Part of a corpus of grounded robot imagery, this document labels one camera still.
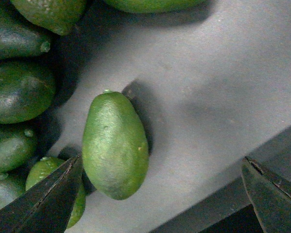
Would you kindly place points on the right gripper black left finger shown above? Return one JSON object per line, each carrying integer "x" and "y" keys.
{"x": 47, "y": 206}

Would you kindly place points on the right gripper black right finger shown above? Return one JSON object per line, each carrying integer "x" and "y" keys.
{"x": 269, "y": 194}

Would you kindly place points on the green avocado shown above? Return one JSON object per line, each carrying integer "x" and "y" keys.
{"x": 114, "y": 146}

